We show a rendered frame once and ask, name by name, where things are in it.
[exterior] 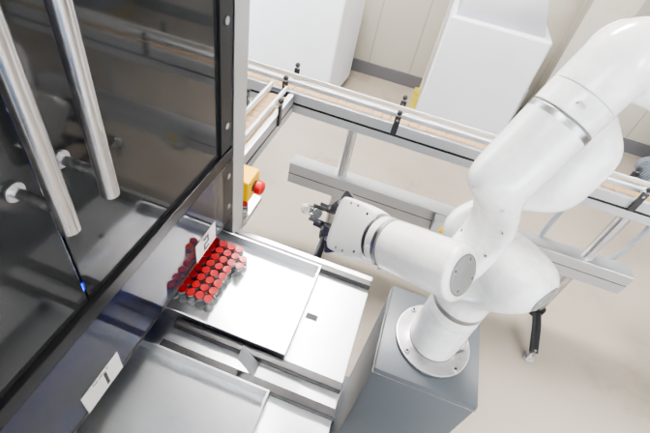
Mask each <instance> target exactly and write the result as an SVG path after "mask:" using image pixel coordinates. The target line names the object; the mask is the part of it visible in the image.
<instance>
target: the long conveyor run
mask: <svg viewBox="0 0 650 433"><path fill-rule="evenodd" d="M300 65H301V64H300V63H296V64H295V67H297V68H295V69H294V72H289V71H286V70H283V69H279V68H276V67H273V66H270V65H266V64H263V63H260V62H257V61H253V60H251V59H248V84H247V88H250V89H251V92H250V98H253V99H254V98H255V97H256V96H257V95H258V94H259V93H260V92H261V91H262V90H263V89H264V88H265V87H266V86H267V85H268V84H269V83H270V82H271V81H273V82H274V85H273V87H272V88H271V90H274V91H277V92H281V91H282V89H283V88H284V87H285V86H287V87H288V91H287V92H286V94H287V95H288V94H290V95H294V100H293V107H292V112H294V113H297V114H300V115H303V116H307V117H310V118H312V119H315V120H318V121H321V122H324V123H327V124H331V125H334V126H337V127H340V128H343V129H346V130H351V131H355V132H358V133H360V134H363V135H366V136H369V137H372V138H375V139H379V140H382V141H385V142H388V143H391V144H394V145H397V146H400V147H403V148H406V149H409V150H412V151H415V152H418V153H421V154H424V155H428V156H431V157H434V158H437V159H442V160H445V161H447V162H450V163H454V164H457V165H460V166H463V167H466V168H470V166H471V165H472V163H473V162H474V160H475V159H476V158H477V157H478V155H479V154H480V153H481V152H482V151H483V150H484V149H485V148H486V147H487V146H488V145H489V144H490V143H491V141H492V140H493V139H494V138H495V137H496V136H497V135H496V134H493V133H489V132H486V131H483V130H477V129H474V128H471V127H468V126H465V125H462V124H459V123H456V122H452V121H449V120H446V119H443V118H439V117H436V116H433V115H430V114H427V113H424V112H421V111H417V110H414V109H411V108H408V107H405V106H406V103H407V101H406V100H407V99H408V97H407V96H406V95H404V96H403V97H402V98H403V100H401V102H400V105H398V104H395V103H391V102H388V101H384V100H380V99H377V98H374V97H371V96H367V95H364V94H361V93H358V92H354V91H351V90H348V89H345V88H341V87H339V86H336V85H333V84H329V83H326V82H323V81H320V80H316V79H313V78H310V77H307V76H303V75H300V69H298V68H299V67H300ZM642 170H643V168H642V167H641V166H638V167H637V168H636V171H633V172H632V173H631V174H630V175H629V176H628V175H625V174H622V173H619V172H615V171H613V172H612V173H611V175H610V176H609V177H608V178H607V179H606V180H605V181H604V182H603V183H602V184H601V185H600V186H599V187H597V188H596V189H595V190H594V191H593V192H592V193H591V194H590V195H589V196H588V197H586V198H585V199H584V200H583V201H582V202H580V203H579V204H581V205H584V206H587V207H590V208H593V209H596V210H599V211H603V212H606V213H609V214H612V215H615V216H618V217H622V218H626V219H629V220H632V221H635V222H638V223H641V224H644V225H647V226H650V182H647V181H644V180H640V179H638V178H637V176H638V175H639V174H640V173H639V172H641V171H642Z"/></svg>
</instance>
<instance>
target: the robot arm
mask: <svg viewBox="0 0 650 433"><path fill-rule="evenodd" d="M630 103H633V104H635V105H637V106H639V107H641V108H643V109H646V110H648V111H650V16H639V17H633V18H625V19H620V20H616V21H613V22H611V23H609V24H608V25H606V26H604V27H602V28H601V29H600V30H599V31H597V32H596V33H595V34H594V35H593V36H592V37H591V38H590V39H589V40H588V42H587V43H586V44H585V45H584V46H583V47H582V48H581V49H580V50H579V51H578V52H577V53H576V54H575V55H574V56H573V57H572V58H571V59H570V60H569V61H568V62H567V63H566V64H565V65H564V66H563V67H562V68H561V69H560V70H559V71H558V72H557V73H556V74H555V76H554V77H553V78H552V79H551V80H550V81H549V82H548V83H547V84H546V85H545V86H544V87H543V88H542V89H541V90H540V91H539V92H538V93H537V94H536V95H535V96H534V98H533V99H532V100H531V101H530V102H529V103H528V104H527V105H525V106H524V107H523V108H522V109H521V110H520V112H519V113H518V115H517V116H516V117H515V118H514V119H513V120H512V121H511V122H510V123H509V124H508V125H507V126H506V128H504V129H503V130H502V131H501V132H500V133H499V134H498V135H497V136H496V137H495V138H494V139H493V140H492V141H491V143H490V144H489V145H488V146H487V147H486V148H485V149H484V150H483V151H482V152H481V153H480V154H479V155H478V157H477V158H476V159H475V160H474V162H473V163H472V165H471V166H470V168H469V170H468V173H467V182H468V185H469V187H470V189H471V191H472V194H473V199H472V200H470V201H468V202H465V203H463V204H461V205H460V206H457V207H456V208H455V209H454V210H452V211H451V212H450V213H449V214H448V215H447V218H446V220H445V222H444V225H443V235H444V236H443V235H440V234H437V233H434V232H432V231H429V230H427V229H424V228H421V227H418V226H416V225H413V224H410V223H407V222H404V221H401V220H399V219H396V218H393V217H391V216H390V215H388V214H387V213H385V212H384V211H382V210H380V209H378V208H376V207H374V206H372V205H370V204H367V203H365V202H362V201H359V200H358V199H357V197H356V196H355V195H354V194H353V193H352V192H351V191H348V190H346V191H345V192H344V194H343V195H342V197H341V198H340V199H339V200H337V201H336V202H335V203H333V204H329V205H328V204H325V203H323V202H321V203H320V205H318V204H313V207H314V208H317V209H319V210H322V211H324V212H327V213H330V214H333V215H335V217H334V220H333V223H332V225H331V224H330V223H328V222H326V221H324V220H321V219H318V218H315V217H312V216H310V217H309V220H311V221H313V225H314V226H316V227H318V228H320V231H322V233H323V238H324V241H325V243H324V252H325V253H329V254H333V253H339V254H341V255H344V256H346V257H349V258H351V259H355V260H358V261H361V262H363V263H367V264H373V265H375V266H378V267H377V269H378V270H380V271H384V272H385V271H387V272H389V273H391V274H394V275H396V276H398V277H400V278H402V279H404V280H406V281H408V282H410V283H412V284H414V285H416V286H418V287H420V288H422V289H424V290H426V291H428V292H430V295H429V297H428V299H427V301H426V302H425V304H424V305H416V306H412V307H410V308H408V309H407V310H405V311H404V312H403V313H402V314H401V315H400V317H399V319H398V322H397V325H396V341H397V344H398V347H399V350H400V352H401V354H402V355H403V357H404V358H405V359H406V360H407V362H408V363H409V364H410V365H412V366H413V367H414V368H415V369H417V370H418V371H420V372H421V373H423V374H425V375H427V376H429V377H433V378H440V379H443V378H450V377H454V376H455V375H457V374H459V373H460V372H461V370H462V369H463V368H464V367H465V366H466V365H467V363H468V360H469V355H470V346H469V342H468V337H469V336H470V334H471V333H472V332H473V331H475V329H476V328H477V327H478V326H479V324H480V323H481V322H482V321H483V320H484V319H485V317H486V316H487V315H488V314H489V313H490V312H495V313H503V314H523V313H528V312H532V311H536V310H538V309H539V308H541V307H543V306H545V305H546V304H547V303H549V302H550V301H551V300H552V299H553V298H554V296H555V295H556V294H557V291H558V288H559V283H560V276H559V272H558V271H557V269H556V267H555V266H554V264H553V263H552V262H551V260H550V259H549V258H548V257H547V256H546V255H545V254H544V253H543V252H542V251H541V250H540V249H539V248H538V247H537V246H536V245H535V244H533V243H532V242H531V241H530V240H529V239H528V238H527V237H526V236H525V235H523V234H522V233H521V232H520V231H519V230H518V226H519V222H520V217H521V213H522V212H533V213H543V214H551V213H558V212H563V211H566V210H569V209H571V208H572V207H574V206H576V205H577V204H579V203H580V202H582V201H583V200H584V199H585V198H586V197H588V196H589V195H590V194H591V193H592V192H593V191H594V190H595V189H596V188H597V187H599V186H600V185H601V184H602V183H603V182H604V181H605V180H606V179H607V178H608V177H609V176H610V175H611V173H612V172H613V171H614V170H615V169H616V167H617V166H618V164H619V163H620V160H621V158H622V156H623V152H624V142H623V136H622V131H621V128H620V123H619V117H618V114H619V113H620V112H622V111H623V110H624V109H625V108H626V107H627V106H628V105H629V104H630Z"/></svg>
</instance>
